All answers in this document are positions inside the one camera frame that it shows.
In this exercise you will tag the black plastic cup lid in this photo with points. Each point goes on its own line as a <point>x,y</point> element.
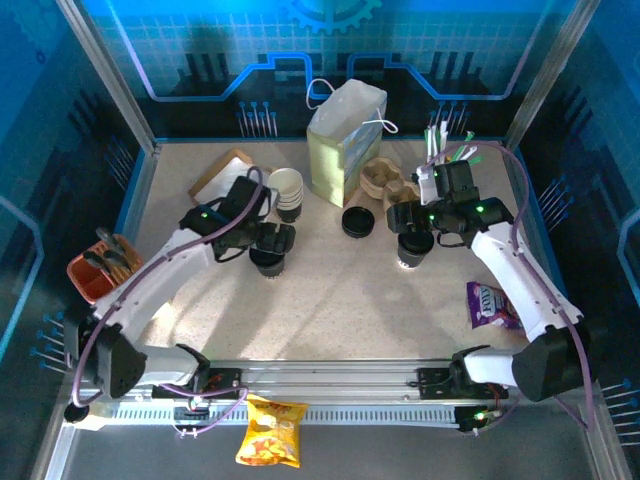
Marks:
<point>415,244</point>
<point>267,260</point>

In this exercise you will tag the black white paper cup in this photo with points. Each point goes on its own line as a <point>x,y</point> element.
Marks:
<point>411,262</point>
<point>272,272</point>

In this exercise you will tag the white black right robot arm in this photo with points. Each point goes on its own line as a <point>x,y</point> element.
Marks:
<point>510,280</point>

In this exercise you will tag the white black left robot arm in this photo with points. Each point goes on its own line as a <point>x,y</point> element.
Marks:
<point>150,280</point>

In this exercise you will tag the stack of paper cups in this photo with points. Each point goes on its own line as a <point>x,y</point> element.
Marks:
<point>290,212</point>

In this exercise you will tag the white paper napkin stack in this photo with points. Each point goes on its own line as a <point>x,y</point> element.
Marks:
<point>222,182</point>

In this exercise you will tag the stack of black cup lids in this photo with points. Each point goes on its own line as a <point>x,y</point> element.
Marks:
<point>357,222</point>

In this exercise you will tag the brown cardboard tray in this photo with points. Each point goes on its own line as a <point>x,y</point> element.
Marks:
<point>220,165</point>

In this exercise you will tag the purple snack packet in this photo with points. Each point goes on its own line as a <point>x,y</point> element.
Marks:
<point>487,307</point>

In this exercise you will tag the orange cream cutlery holder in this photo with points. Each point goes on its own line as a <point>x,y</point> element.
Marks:
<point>95,285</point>

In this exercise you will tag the small black controller board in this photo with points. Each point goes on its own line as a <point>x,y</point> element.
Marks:
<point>470,419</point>
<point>192,407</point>

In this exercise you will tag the yellow chips bag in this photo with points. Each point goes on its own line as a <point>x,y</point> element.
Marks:
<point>270,435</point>

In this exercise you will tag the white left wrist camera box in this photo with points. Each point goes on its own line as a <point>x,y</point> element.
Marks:
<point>270,200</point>

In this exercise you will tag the aluminium mounting rail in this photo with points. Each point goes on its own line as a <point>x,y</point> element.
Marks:
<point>325,380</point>

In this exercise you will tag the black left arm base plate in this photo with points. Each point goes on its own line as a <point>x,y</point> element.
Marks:
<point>225,382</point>

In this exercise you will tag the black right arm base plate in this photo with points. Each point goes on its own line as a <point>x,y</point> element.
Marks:
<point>435,382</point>

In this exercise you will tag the aluminium frame post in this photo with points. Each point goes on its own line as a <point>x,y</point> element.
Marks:
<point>550,75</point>
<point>111,75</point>

